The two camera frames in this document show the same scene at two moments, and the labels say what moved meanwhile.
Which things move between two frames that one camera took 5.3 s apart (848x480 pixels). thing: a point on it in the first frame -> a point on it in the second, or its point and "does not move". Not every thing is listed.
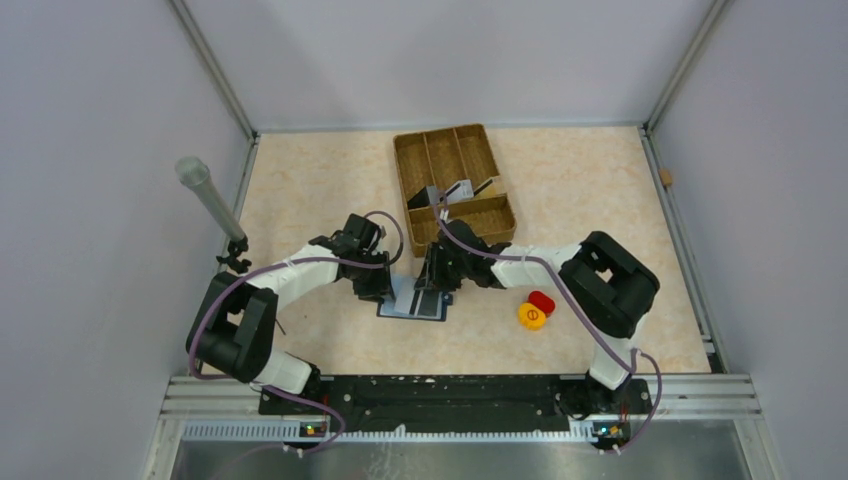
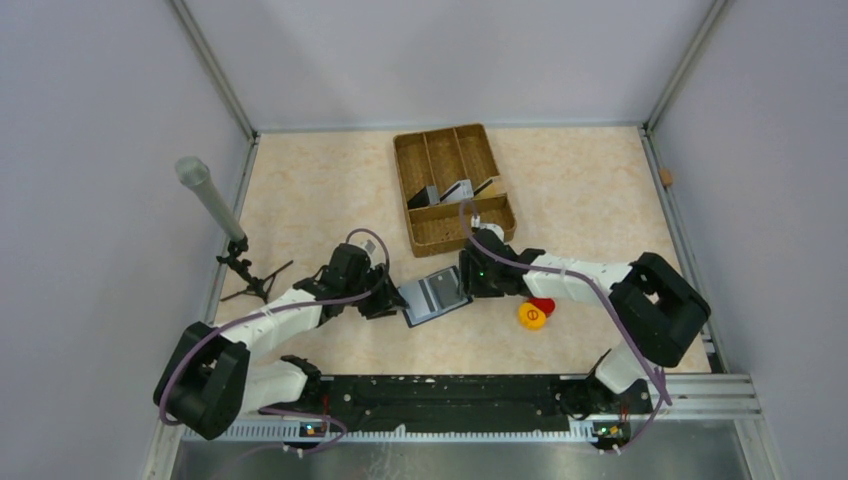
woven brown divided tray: [450, 173] does not move
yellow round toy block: [532, 317] does not move
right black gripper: [431, 278] -> [469, 282]
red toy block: [545, 303] does not move
